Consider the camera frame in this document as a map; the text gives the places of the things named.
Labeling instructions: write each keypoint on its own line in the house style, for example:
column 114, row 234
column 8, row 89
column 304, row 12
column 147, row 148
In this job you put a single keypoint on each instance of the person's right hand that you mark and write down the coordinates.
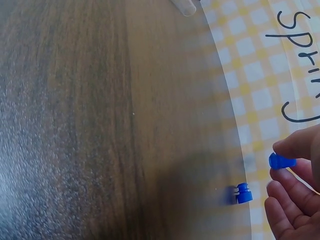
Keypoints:
column 303, row 205

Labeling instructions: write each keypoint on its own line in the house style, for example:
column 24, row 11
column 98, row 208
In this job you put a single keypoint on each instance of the blue plastic cap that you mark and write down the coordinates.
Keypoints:
column 281, row 162
column 244, row 195

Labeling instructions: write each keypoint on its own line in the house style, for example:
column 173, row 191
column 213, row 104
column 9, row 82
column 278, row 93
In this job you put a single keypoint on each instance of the clear plastic tube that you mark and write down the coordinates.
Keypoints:
column 186, row 7

